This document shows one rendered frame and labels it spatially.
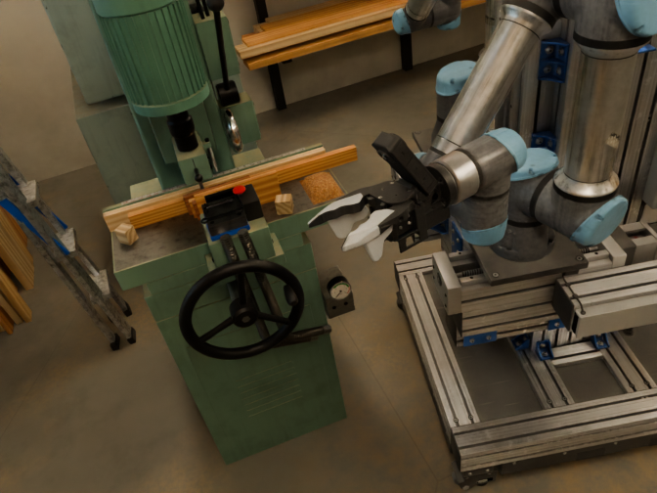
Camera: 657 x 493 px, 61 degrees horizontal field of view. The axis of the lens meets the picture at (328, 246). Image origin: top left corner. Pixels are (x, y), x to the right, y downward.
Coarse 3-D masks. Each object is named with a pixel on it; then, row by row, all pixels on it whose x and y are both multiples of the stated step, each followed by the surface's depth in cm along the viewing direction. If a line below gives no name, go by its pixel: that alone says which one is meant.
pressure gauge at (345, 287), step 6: (342, 276) 152; (330, 282) 150; (336, 282) 149; (342, 282) 149; (348, 282) 151; (330, 288) 149; (336, 288) 150; (342, 288) 151; (348, 288) 151; (330, 294) 150; (336, 294) 151; (342, 294) 152; (348, 294) 152
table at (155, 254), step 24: (288, 192) 147; (192, 216) 145; (264, 216) 140; (288, 216) 139; (312, 216) 141; (144, 240) 140; (168, 240) 138; (192, 240) 137; (120, 264) 134; (144, 264) 133; (168, 264) 135; (192, 264) 137
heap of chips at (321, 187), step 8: (312, 176) 147; (320, 176) 146; (328, 176) 147; (304, 184) 147; (312, 184) 144; (320, 184) 143; (328, 184) 143; (336, 184) 145; (312, 192) 143; (320, 192) 142; (328, 192) 142; (336, 192) 143; (312, 200) 143; (320, 200) 142; (328, 200) 142
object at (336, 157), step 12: (324, 156) 151; (336, 156) 152; (348, 156) 153; (276, 168) 150; (288, 168) 149; (300, 168) 150; (312, 168) 152; (324, 168) 153; (288, 180) 151; (156, 204) 144; (168, 204) 143; (180, 204) 145; (132, 216) 142; (144, 216) 143; (156, 216) 144; (168, 216) 145
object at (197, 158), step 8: (200, 144) 138; (176, 152) 137; (184, 152) 136; (192, 152) 136; (200, 152) 135; (184, 160) 134; (192, 160) 134; (200, 160) 135; (184, 168) 135; (192, 168) 136; (200, 168) 136; (208, 168) 137; (184, 176) 136; (192, 176) 137; (208, 176) 138
